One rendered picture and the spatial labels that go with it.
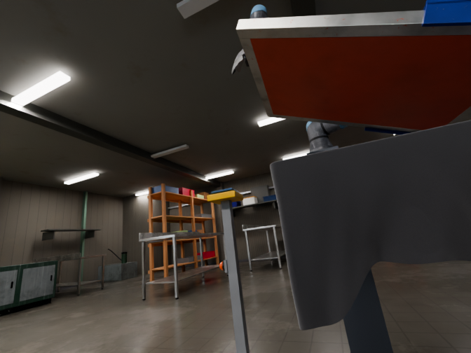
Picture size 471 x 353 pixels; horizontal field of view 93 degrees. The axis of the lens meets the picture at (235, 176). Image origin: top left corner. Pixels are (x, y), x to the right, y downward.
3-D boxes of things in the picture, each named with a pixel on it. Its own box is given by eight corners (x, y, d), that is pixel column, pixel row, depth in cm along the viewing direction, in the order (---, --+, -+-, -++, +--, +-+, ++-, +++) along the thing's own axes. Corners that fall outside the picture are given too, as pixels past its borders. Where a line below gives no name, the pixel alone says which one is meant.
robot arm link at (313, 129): (315, 144, 151) (310, 127, 155) (334, 136, 142) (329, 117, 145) (305, 141, 144) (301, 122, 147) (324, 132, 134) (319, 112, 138)
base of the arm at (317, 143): (310, 160, 150) (308, 146, 153) (334, 154, 145) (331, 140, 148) (308, 153, 136) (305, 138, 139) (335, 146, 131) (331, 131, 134)
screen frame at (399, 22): (235, 29, 70) (238, 19, 71) (267, 117, 124) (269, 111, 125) (613, 17, 43) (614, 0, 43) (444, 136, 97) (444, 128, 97)
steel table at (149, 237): (230, 274, 515) (226, 227, 545) (177, 300, 337) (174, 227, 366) (202, 277, 541) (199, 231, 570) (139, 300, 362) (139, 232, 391)
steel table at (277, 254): (296, 258, 697) (289, 222, 727) (282, 269, 505) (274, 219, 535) (270, 260, 726) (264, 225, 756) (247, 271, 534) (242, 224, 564)
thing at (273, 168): (297, 334, 53) (268, 162, 64) (303, 288, 94) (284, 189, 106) (311, 334, 52) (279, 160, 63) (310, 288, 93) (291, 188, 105)
